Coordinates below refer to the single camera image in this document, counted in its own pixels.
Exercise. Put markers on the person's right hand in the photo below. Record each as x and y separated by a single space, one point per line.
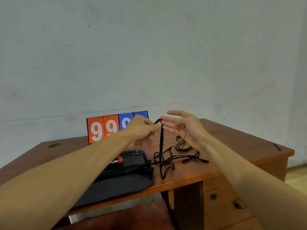
189 129

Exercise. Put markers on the person's left hand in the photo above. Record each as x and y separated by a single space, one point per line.
141 128

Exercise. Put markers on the pile of black laces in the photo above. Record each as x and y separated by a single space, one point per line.
147 168

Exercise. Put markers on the black plastic tray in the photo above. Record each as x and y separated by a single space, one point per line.
120 186

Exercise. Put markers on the pull-out wooden desk shelf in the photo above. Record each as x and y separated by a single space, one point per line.
132 217

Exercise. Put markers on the person's left forearm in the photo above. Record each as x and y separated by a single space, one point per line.
60 179

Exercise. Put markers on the person's right forearm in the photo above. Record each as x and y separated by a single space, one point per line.
251 184

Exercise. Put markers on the wooden side drawer with keyhole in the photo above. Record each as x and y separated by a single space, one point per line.
220 213

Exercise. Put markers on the orange and blue flip scoreboard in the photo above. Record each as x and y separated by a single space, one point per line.
96 131

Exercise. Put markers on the brown wooden desk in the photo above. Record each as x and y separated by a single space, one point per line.
239 146

